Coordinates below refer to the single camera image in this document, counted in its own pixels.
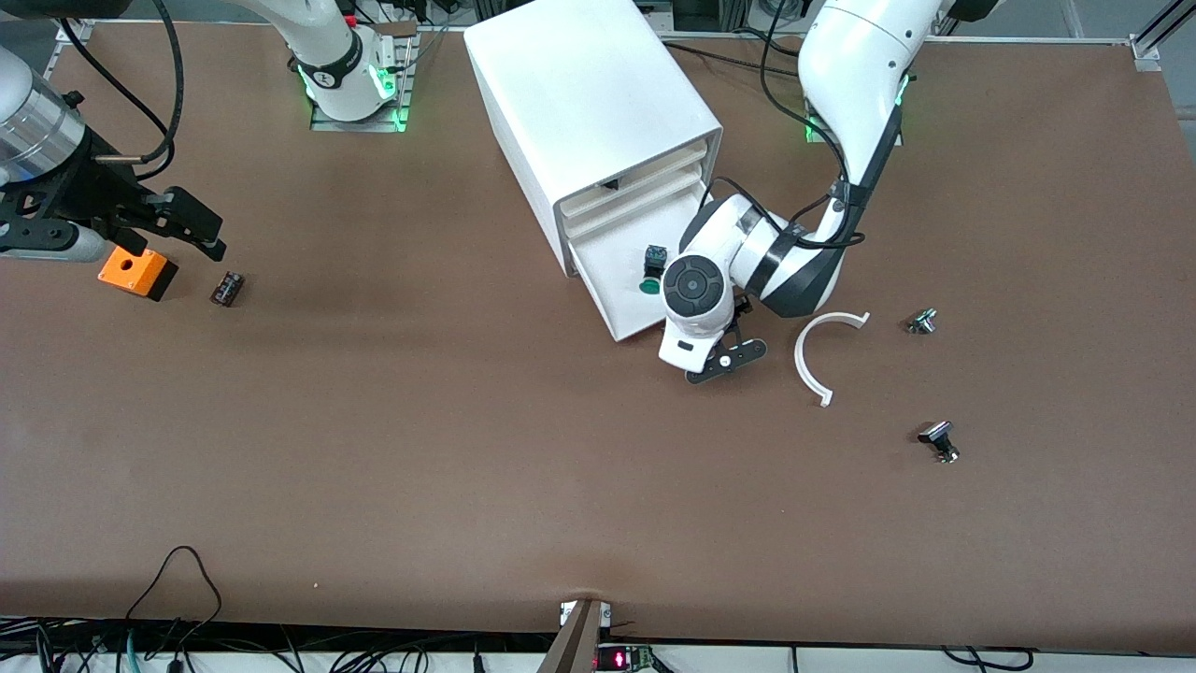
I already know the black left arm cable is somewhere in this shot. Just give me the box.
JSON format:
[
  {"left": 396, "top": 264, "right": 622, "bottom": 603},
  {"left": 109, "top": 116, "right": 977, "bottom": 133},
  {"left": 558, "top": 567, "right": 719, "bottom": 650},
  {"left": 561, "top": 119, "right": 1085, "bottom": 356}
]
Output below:
[{"left": 699, "top": 0, "right": 867, "bottom": 251}]

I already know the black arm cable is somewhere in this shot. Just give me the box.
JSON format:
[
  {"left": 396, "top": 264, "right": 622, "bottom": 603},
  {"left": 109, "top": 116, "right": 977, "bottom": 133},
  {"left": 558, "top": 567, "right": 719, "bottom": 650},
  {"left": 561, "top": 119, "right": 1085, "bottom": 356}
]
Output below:
[
  {"left": 699, "top": 0, "right": 867, "bottom": 251},
  {"left": 56, "top": 0, "right": 186, "bottom": 181}
]

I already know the white C-shaped plastic ring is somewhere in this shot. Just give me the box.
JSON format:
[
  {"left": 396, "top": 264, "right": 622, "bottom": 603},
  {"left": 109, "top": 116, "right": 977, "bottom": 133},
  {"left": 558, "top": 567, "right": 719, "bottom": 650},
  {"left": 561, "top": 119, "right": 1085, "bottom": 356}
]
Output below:
[{"left": 793, "top": 310, "right": 873, "bottom": 409}]

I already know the white drawer cabinet shell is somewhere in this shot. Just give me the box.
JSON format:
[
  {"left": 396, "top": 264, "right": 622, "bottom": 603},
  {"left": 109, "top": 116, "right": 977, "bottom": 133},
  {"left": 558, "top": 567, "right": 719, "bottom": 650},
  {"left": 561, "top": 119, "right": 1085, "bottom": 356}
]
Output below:
[{"left": 463, "top": 0, "right": 726, "bottom": 280}]

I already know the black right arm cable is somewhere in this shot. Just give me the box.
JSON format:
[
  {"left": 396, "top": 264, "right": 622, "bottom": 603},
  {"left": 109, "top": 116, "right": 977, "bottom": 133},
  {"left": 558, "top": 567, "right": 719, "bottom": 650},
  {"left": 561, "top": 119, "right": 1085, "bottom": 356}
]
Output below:
[{"left": 56, "top": 0, "right": 186, "bottom": 181}]

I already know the black-capped silver switch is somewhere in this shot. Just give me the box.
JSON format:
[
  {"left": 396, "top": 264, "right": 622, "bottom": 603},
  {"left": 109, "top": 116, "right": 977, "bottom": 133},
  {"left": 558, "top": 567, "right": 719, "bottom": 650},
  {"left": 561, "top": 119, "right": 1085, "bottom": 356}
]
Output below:
[{"left": 917, "top": 420, "right": 961, "bottom": 465}]

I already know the electronic module with red display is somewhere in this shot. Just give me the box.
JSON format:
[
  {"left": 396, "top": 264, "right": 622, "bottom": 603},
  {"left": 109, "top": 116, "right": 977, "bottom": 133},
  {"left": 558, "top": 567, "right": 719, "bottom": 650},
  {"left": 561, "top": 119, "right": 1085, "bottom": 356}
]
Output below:
[{"left": 595, "top": 644, "right": 657, "bottom": 673}]

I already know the green mushroom push button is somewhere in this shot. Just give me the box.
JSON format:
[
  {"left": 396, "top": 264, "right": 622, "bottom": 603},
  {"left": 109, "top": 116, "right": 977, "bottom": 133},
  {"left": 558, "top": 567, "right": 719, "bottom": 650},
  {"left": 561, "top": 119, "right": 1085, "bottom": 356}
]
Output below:
[{"left": 637, "top": 244, "right": 669, "bottom": 297}]

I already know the black cable under table edge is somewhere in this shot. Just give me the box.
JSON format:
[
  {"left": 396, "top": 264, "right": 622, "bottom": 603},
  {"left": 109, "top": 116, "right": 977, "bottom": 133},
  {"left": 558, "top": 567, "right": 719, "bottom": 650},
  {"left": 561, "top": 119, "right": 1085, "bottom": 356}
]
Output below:
[{"left": 941, "top": 646, "right": 1034, "bottom": 673}]

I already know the black looped cable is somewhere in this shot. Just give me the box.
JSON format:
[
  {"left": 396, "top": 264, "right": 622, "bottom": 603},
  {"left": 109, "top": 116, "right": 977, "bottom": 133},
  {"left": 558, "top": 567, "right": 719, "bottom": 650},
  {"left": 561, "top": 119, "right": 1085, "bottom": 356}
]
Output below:
[{"left": 124, "top": 546, "right": 224, "bottom": 648}]

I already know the thin black table cable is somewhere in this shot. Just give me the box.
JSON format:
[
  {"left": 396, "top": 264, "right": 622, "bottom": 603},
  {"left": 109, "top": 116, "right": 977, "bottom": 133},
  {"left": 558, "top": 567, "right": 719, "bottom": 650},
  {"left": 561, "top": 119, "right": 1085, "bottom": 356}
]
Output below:
[{"left": 662, "top": 41, "right": 804, "bottom": 79}]

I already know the orange button enclosure box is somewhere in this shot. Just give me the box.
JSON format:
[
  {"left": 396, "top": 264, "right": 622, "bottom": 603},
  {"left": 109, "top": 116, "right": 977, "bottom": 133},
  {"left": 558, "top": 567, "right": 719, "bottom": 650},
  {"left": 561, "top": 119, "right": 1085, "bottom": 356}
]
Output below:
[{"left": 97, "top": 244, "right": 179, "bottom": 303}]

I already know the brown wooden post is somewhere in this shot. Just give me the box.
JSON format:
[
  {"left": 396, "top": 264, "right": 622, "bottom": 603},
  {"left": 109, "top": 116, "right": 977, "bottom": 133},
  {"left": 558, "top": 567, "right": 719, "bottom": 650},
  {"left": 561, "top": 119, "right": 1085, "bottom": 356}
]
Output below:
[{"left": 536, "top": 598, "right": 605, "bottom": 673}]

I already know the white plastic drawer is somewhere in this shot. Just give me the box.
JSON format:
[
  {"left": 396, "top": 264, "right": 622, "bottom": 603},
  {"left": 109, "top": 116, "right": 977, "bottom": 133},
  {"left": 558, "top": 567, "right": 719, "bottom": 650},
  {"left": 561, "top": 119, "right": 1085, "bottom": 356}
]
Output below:
[
  {"left": 566, "top": 163, "right": 705, "bottom": 242},
  {"left": 563, "top": 140, "right": 705, "bottom": 222},
  {"left": 569, "top": 182, "right": 713, "bottom": 344}
]

